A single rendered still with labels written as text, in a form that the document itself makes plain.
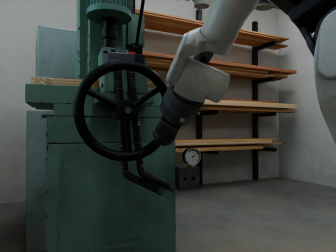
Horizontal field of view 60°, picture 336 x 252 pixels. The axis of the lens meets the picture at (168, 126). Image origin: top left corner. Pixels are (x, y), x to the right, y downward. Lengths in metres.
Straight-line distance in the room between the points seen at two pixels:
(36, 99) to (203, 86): 0.59
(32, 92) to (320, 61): 0.80
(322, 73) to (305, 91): 4.03
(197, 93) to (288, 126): 4.31
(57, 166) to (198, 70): 0.60
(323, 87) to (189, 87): 0.28
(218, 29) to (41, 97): 0.65
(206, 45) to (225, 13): 0.06
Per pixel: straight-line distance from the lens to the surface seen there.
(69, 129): 1.00
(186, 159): 1.03
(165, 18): 3.46
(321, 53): 0.69
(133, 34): 1.44
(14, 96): 3.44
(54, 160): 1.00
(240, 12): 0.53
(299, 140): 4.75
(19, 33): 3.57
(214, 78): 0.59
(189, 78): 0.58
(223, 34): 0.54
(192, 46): 0.55
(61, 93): 1.01
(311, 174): 4.67
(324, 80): 0.69
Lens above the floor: 0.76
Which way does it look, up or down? 1 degrees up
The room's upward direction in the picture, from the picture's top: straight up
